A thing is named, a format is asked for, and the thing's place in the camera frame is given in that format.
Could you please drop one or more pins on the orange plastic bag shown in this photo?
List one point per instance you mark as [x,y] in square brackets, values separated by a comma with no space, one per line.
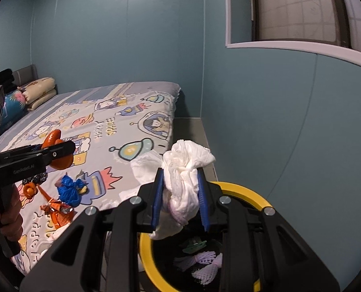
[52,137]
[29,189]

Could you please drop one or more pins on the brown framed window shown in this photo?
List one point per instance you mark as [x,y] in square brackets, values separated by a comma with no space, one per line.
[290,6]

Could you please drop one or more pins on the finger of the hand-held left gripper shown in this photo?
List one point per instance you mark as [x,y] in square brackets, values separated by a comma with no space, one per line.
[22,151]
[62,152]

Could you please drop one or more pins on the green snack packet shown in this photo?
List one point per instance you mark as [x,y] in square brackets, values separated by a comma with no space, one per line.
[192,247]

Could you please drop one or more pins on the small black plastic bag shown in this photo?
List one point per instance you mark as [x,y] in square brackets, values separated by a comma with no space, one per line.
[37,178]

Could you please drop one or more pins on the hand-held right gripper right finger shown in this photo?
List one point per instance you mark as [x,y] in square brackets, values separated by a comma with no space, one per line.
[203,200]

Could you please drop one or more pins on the large white tissue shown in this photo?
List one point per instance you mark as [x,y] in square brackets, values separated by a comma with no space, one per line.
[183,158]

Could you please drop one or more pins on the white window frame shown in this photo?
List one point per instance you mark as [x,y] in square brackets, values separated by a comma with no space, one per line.
[290,45]

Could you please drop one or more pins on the purple foam net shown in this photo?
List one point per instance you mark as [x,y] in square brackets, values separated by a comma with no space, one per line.
[183,263]

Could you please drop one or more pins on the white foam net sleeve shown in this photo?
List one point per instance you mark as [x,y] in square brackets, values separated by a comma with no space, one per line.
[206,276]

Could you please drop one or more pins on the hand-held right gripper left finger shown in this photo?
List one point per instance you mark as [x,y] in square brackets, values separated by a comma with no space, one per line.
[157,197]

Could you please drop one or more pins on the person's left hand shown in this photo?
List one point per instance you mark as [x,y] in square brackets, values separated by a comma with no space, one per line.
[11,222]

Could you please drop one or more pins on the printed cartoon blanket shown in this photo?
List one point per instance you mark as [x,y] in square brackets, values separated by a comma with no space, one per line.
[107,133]

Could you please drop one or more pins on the black clothing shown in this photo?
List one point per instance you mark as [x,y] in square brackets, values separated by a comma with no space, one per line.
[4,77]

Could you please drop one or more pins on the orange snack wrapper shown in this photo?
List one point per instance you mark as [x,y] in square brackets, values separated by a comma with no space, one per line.
[60,216]

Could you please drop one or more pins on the blue printed quilt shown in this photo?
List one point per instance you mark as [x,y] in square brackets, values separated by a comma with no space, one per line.
[11,106]

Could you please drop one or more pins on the grey headboard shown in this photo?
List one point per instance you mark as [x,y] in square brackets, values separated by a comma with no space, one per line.
[25,73]

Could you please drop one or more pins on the yellow rimmed trash bin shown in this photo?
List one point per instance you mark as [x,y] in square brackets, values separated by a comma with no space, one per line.
[145,255]

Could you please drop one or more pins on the blue plastic bag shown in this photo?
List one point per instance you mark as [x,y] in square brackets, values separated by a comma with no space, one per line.
[69,193]

